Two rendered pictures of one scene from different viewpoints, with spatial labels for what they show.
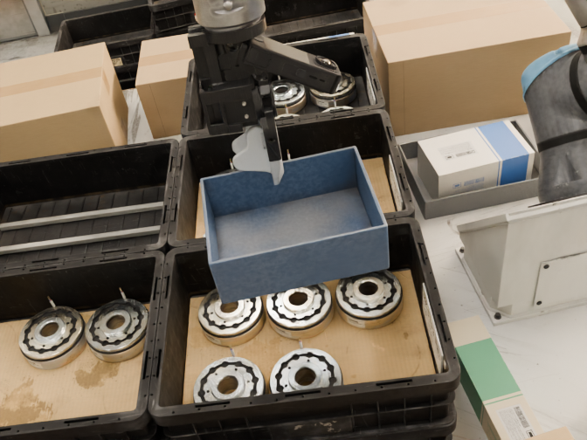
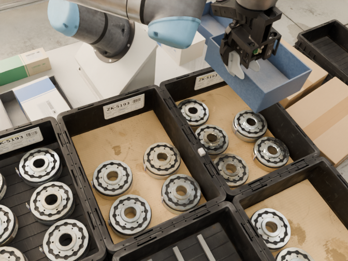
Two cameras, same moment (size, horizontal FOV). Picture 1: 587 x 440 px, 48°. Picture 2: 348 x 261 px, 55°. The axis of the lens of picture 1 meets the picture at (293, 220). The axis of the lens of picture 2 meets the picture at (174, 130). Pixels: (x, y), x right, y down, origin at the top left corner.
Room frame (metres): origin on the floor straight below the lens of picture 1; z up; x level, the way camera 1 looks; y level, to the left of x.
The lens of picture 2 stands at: (1.10, 0.39, 1.65)
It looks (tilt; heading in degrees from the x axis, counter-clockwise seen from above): 54 degrees down; 232
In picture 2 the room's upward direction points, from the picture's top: 9 degrees clockwise
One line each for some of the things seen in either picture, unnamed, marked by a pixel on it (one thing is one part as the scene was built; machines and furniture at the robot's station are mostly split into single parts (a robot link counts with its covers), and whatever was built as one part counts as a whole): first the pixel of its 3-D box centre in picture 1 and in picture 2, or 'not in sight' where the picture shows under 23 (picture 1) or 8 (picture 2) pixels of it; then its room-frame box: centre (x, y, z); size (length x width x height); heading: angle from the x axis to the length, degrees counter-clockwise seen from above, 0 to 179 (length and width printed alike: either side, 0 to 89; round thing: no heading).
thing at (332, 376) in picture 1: (305, 379); (250, 122); (0.52, 0.02, 0.86); 0.10 x 0.10 x 0.01
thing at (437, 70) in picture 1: (458, 54); not in sight; (1.38, -0.46, 0.80); 0.40 x 0.30 x 0.20; 89
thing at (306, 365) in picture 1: (305, 377); (250, 122); (0.52, 0.02, 0.86); 0.05 x 0.05 x 0.01
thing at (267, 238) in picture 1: (291, 222); (255, 64); (0.58, 0.00, 1.11); 0.20 x 0.15 x 0.07; 92
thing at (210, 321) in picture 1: (230, 308); (230, 169); (0.67, 0.12, 0.86); 0.10 x 0.10 x 0.01
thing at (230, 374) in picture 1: (227, 386); (272, 150); (0.53, 0.13, 0.86); 0.05 x 0.05 x 0.01
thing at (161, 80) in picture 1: (204, 79); not in sight; (1.51, 0.16, 0.78); 0.30 x 0.22 x 0.16; 88
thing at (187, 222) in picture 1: (290, 198); (136, 165); (0.89, 0.00, 0.87); 0.40 x 0.30 x 0.11; 86
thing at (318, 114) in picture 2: not in sight; (324, 130); (0.25, 0.13, 0.78); 0.30 x 0.22 x 0.16; 7
